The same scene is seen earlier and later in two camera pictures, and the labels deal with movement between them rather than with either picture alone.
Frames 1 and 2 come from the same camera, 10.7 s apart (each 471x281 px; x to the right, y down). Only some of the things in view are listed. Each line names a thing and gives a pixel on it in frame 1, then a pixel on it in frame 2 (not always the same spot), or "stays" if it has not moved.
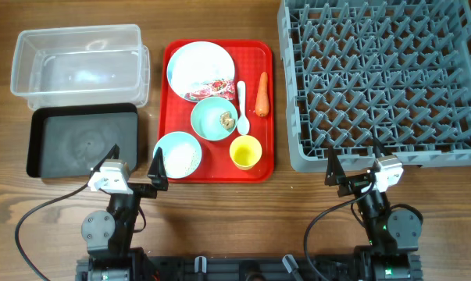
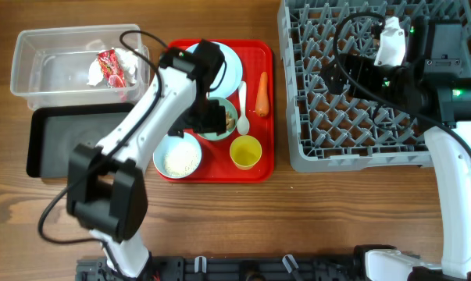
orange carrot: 262,101 stays
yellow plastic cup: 245,151 stays
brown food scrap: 226,121 stays
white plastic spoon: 243,126 stays
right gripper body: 352,184 -> 372,79
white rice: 181,158 stays
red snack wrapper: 221,87 -> 112,72
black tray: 69,140 stays
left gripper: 158,177 -> 217,123
